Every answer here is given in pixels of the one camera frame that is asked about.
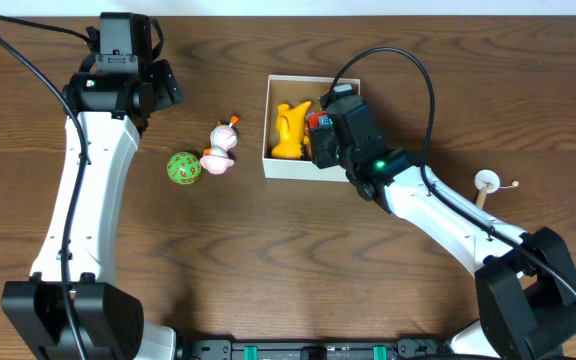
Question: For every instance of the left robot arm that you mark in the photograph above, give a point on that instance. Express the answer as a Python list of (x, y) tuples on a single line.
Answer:
[(70, 306)]

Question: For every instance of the green number ball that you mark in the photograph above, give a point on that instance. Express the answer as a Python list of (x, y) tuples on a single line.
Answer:
[(184, 168)]

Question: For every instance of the red grey toy car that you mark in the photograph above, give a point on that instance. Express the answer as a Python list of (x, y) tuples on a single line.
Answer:
[(316, 120)]

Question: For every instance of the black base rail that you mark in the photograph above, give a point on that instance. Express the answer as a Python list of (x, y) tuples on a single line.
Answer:
[(223, 349)]

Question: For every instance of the white wooden kendama toy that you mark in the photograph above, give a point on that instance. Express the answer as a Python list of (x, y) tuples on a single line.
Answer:
[(487, 182)]

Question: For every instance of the orange rubber animal toy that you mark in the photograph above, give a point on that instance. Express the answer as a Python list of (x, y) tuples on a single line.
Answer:
[(290, 126)]

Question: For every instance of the white pink chicken toy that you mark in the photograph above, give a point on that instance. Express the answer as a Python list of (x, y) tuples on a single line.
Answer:
[(223, 138)]

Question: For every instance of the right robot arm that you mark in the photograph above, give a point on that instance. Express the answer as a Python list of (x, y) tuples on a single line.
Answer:
[(525, 282)]

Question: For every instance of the white cardboard box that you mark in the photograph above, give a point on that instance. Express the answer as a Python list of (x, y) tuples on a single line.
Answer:
[(293, 90)]

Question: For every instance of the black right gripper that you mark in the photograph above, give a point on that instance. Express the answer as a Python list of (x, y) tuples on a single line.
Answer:
[(320, 140)]

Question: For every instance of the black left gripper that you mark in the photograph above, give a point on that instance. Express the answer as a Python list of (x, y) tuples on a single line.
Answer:
[(116, 60)]

